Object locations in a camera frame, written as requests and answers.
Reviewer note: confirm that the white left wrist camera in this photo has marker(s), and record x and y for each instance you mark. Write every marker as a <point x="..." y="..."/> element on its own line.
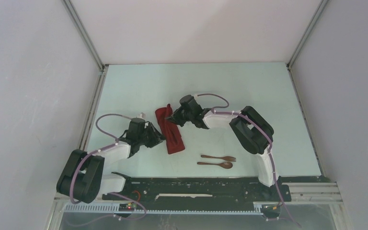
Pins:
<point x="142" y="116"/>

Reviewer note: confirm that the left aluminium frame post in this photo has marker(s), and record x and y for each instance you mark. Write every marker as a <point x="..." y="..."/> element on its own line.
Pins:
<point x="75" y="18"/>

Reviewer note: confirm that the aluminium frame post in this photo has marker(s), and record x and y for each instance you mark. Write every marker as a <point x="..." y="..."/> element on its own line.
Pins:
<point x="75" y="18"/>
<point x="308" y="31"/>

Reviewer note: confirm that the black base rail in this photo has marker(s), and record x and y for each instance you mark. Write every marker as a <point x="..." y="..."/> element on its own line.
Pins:
<point x="213" y="196"/>

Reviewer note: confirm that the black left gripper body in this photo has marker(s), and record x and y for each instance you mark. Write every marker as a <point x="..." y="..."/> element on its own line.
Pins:
<point x="145" y="138"/>

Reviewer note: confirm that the right aluminium frame post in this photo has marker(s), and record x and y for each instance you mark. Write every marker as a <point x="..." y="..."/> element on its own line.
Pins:
<point x="308" y="31"/>

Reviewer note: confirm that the red cloth napkin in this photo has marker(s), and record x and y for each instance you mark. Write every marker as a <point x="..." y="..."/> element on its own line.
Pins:
<point x="174" y="142"/>

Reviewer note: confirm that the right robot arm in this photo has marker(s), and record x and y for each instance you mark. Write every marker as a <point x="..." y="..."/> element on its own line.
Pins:
<point x="252" y="131"/>

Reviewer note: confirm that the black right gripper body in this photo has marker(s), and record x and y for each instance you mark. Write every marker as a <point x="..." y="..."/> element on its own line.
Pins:
<point x="188" y="117"/>

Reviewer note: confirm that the brown wooden fork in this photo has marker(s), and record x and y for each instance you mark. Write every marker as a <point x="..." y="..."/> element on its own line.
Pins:
<point x="225" y="158"/>

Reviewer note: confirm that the brown wooden spoon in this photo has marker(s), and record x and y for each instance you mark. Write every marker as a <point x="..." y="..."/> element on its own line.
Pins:
<point x="225" y="164"/>

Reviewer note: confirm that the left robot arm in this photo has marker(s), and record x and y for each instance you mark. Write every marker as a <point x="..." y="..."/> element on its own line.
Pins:
<point x="87" y="175"/>

